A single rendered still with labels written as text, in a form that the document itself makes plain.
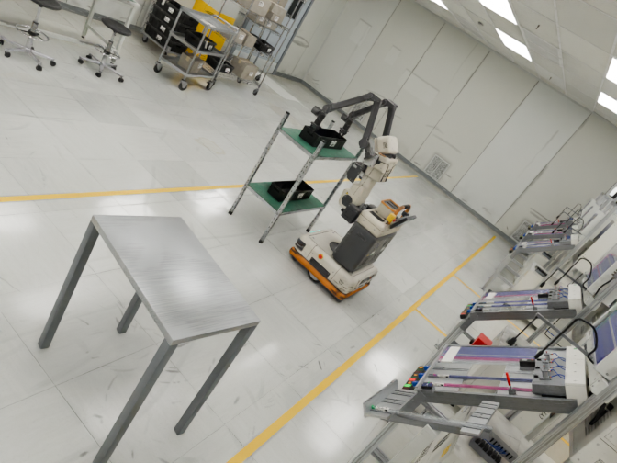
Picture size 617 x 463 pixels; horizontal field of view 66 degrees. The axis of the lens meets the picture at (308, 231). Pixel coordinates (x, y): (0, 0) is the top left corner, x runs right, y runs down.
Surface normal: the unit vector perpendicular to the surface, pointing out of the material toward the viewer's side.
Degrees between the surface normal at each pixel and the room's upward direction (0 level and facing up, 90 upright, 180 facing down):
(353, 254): 90
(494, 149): 90
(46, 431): 0
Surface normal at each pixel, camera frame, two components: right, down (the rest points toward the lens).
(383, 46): -0.49, 0.11
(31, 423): 0.51, -0.76
